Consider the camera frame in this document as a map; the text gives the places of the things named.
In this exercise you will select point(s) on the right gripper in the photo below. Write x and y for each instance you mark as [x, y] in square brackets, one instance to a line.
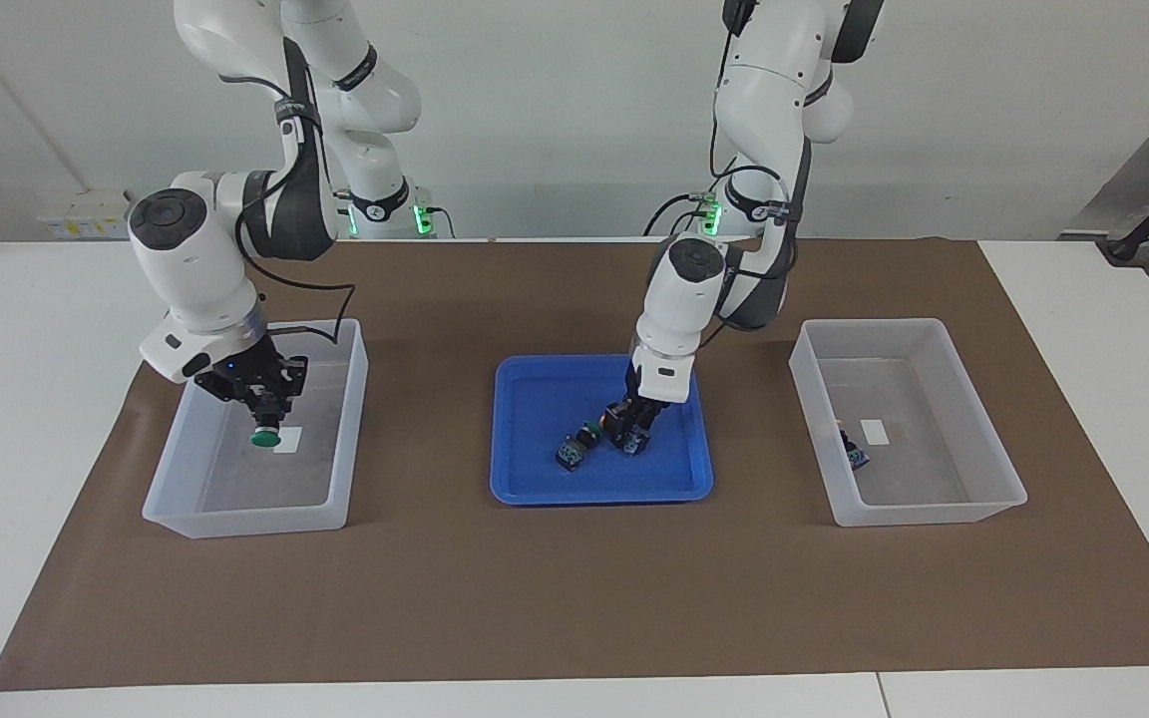
[247, 363]

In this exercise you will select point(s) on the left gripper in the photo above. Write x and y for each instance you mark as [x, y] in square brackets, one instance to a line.
[646, 409]

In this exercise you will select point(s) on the yellow push button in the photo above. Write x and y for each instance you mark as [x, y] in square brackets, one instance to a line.
[574, 451]
[854, 451]
[633, 442]

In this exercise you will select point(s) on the green push button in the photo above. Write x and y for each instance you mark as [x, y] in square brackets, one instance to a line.
[265, 437]

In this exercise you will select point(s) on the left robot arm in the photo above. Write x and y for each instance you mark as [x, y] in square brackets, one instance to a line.
[679, 299]

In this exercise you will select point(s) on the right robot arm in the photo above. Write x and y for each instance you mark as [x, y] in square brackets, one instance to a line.
[186, 269]

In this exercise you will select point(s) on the white paper label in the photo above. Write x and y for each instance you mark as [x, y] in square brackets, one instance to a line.
[289, 441]
[874, 432]

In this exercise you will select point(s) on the blue plastic tray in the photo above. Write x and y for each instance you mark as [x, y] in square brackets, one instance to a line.
[535, 439]

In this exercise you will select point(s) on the translucent plastic box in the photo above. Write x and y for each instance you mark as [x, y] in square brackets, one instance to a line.
[919, 469]
[235, 494]

